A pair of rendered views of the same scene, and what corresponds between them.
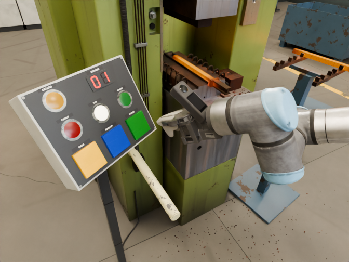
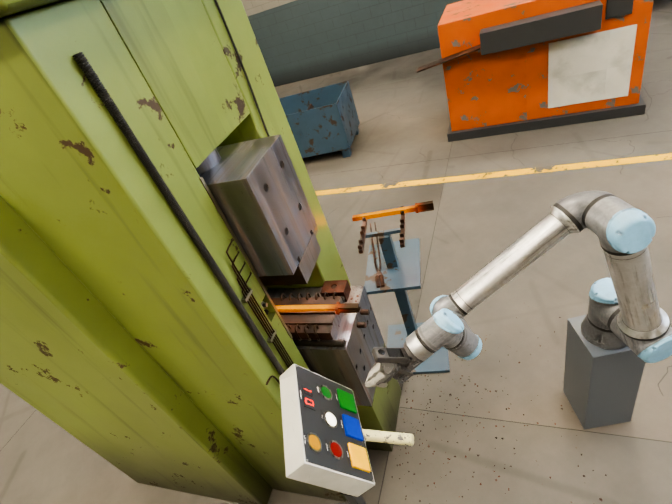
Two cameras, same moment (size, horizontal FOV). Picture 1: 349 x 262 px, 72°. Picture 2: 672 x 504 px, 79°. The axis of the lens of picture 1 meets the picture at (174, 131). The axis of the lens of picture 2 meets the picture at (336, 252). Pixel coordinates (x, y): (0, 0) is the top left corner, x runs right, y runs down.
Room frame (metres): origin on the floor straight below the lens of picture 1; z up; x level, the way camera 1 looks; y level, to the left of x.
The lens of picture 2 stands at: (-0.17, 0.42, 2.23)
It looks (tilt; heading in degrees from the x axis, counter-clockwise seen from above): 36 degrees down; 330
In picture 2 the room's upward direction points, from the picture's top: 21 degrees counter-clockwise
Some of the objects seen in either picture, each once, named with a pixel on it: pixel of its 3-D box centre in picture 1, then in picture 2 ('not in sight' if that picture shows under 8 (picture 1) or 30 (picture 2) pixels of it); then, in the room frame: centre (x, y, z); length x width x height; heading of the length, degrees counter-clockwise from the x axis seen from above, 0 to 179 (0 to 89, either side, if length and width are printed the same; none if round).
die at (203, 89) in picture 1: (183, 73); (295, 318); (1.17, -0.04, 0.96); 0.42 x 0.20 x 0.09; 32
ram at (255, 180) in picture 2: not in sight; (242, 204); (1.19, -0.07, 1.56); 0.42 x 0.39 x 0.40; 32
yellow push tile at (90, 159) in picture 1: (89, 159); (358, 458); (0.47, 0.23, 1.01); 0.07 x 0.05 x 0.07; 147
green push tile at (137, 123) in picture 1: (137, 125); (345, 401); (0.64, 0.12, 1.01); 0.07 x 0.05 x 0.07; 147
